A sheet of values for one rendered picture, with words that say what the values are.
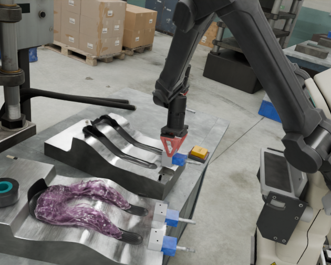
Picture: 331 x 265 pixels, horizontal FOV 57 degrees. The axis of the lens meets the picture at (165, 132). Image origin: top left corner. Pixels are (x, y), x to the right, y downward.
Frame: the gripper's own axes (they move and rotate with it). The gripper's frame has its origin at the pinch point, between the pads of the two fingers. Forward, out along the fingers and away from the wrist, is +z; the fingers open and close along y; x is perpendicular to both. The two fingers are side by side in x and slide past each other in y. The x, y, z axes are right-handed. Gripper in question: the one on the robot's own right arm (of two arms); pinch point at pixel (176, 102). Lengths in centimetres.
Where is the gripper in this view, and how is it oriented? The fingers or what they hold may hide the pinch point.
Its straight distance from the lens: 149.5
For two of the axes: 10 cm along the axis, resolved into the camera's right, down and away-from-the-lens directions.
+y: -3.7, 3.8, -8.5
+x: 9.1, 3.3, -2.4
